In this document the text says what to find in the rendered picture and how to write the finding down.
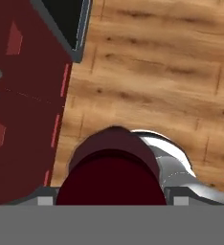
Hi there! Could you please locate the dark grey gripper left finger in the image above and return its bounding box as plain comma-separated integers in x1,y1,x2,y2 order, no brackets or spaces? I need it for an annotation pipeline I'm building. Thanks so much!
8,186,60,207

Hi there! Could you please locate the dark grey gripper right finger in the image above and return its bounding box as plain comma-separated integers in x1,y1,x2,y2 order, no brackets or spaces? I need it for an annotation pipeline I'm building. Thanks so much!
163,186,224,207

